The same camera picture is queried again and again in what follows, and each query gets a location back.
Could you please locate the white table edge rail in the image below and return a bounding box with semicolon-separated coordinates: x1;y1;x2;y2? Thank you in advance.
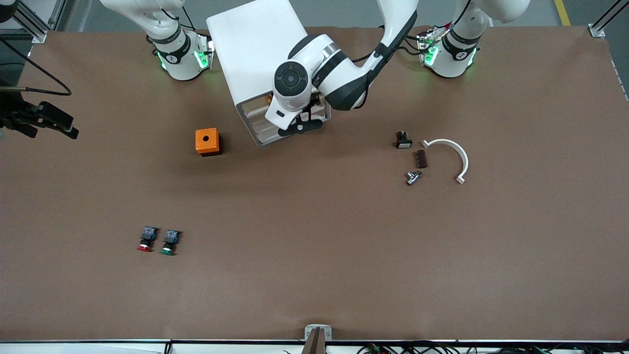
0;338;629;354

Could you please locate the green push button switch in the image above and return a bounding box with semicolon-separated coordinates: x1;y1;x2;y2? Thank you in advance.
160;229;181;256

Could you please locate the aluminium frame profile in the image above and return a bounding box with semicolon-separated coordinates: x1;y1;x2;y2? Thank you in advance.
12;0;67;44
588;0;629;38

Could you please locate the red push button switch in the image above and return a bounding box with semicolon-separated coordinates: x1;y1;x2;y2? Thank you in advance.
137;226;159;253

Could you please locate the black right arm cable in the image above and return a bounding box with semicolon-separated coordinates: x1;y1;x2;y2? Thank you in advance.
0;38;73;96

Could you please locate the bundle of loose cables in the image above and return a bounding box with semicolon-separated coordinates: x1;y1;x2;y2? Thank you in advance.
283;342;629;354

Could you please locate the orange button enclosure box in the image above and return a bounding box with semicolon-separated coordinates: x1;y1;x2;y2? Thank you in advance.
195;128;222;157

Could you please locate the white curved plastic arc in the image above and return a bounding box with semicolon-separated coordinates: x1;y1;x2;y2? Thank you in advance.
421;139;469;185

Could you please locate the grey metal table bracket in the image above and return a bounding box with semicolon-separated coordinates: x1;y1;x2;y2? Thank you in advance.
305;324;332;341

